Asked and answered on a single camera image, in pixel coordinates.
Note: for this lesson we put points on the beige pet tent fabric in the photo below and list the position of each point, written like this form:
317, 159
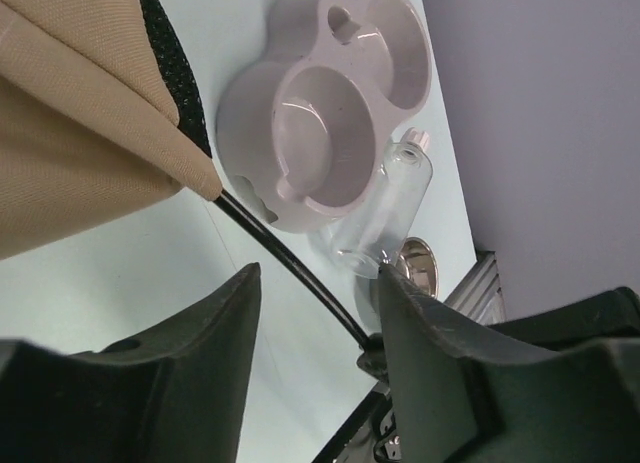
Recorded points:
101, 117

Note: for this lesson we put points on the black tent pole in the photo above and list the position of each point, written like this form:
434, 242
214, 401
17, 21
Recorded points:
373, 359

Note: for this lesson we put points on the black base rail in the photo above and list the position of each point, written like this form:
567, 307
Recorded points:
369, 434

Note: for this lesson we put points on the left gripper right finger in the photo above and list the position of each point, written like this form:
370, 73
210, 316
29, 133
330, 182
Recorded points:
560, 386

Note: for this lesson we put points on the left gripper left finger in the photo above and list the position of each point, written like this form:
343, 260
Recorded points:
175, 392

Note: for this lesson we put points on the stainless steel pet bowl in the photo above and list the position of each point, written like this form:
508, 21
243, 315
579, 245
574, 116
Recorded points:
415, 261

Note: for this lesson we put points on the grey double pet feeder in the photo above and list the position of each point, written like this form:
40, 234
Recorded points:
301, 131

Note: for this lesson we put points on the clear plastic water bottle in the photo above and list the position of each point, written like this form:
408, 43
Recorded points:
375, 231

